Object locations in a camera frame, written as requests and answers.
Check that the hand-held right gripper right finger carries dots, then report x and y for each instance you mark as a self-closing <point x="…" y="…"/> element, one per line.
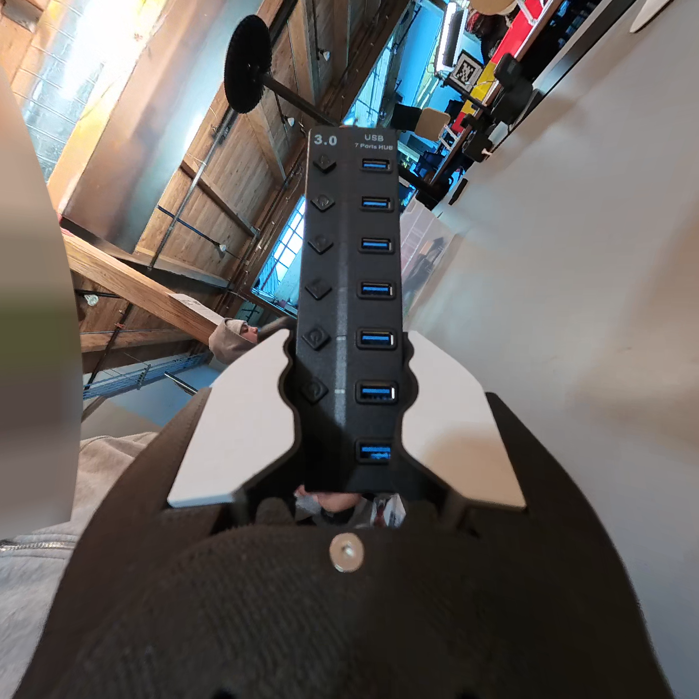
<point x="464" y="437"/>

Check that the LED panel light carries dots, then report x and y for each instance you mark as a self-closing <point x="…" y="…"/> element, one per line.
<point x="451" y="35"/>

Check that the fiducial marker sign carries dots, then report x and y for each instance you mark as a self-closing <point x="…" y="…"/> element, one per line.
<point x="466" y="70"/>

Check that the white document stand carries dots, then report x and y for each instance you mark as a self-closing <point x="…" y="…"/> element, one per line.
<point x="652" y="13"/>

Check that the clear plastic bin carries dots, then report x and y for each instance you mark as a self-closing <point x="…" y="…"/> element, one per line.
<point x="426" y="256"/>

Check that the black USB hub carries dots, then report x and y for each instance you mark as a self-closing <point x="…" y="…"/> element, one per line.
<point x="341" y="306"/>

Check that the small black adapter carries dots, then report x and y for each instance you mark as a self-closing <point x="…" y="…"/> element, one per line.
<point x="458" y="192"/>

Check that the black charging dock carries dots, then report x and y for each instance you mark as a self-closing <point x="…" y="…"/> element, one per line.
<point x="516" y="90"/>
<point x="480" y="145"/>

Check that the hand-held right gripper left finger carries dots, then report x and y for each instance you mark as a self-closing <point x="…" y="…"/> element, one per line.
<point x="240" y="437"/>

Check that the grey desk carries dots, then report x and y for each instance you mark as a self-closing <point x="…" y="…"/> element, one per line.
<point x="573" y="245"/>

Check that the black round ceiling fixture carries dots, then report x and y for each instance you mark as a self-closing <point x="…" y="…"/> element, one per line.
<point x="248" y="63"/>

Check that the yellow storage box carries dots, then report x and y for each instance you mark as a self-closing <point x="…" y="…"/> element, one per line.
<point x="480" y="94"/>

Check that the wooden ceiling beam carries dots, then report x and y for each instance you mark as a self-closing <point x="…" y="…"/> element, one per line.
<point x="136" y="289"/>

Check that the red storage box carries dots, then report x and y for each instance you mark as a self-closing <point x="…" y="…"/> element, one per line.
<point x="519" y="33"/>

